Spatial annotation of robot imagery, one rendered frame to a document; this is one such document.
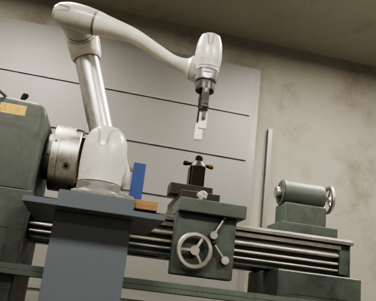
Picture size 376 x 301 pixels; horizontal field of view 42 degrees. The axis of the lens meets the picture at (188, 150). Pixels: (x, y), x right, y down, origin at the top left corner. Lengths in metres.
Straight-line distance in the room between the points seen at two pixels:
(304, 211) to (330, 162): 2.54
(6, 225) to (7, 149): 0.32
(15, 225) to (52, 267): 0.55
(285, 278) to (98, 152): 1.04
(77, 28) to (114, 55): 2.68
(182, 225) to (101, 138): 0.61
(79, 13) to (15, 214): 0.85
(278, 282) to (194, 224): 0.45
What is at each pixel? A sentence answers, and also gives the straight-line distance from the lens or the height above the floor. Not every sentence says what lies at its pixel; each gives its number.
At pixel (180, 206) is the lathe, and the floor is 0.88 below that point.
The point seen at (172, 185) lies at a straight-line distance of 2.30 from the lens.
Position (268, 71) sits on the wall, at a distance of 5.08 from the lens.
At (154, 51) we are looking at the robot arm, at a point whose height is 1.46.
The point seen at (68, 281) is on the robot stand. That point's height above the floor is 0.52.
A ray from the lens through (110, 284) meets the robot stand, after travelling 1.62.
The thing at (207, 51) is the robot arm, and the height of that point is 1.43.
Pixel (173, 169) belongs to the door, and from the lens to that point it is 4.42.
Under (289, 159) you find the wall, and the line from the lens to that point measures 4.84.
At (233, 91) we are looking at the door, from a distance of 4.80.
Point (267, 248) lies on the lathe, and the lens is 2.34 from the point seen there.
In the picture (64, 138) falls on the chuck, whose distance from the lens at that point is 2.31.
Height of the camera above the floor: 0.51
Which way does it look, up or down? 17 degrees up
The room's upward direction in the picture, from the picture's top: 7 degrees clockwise
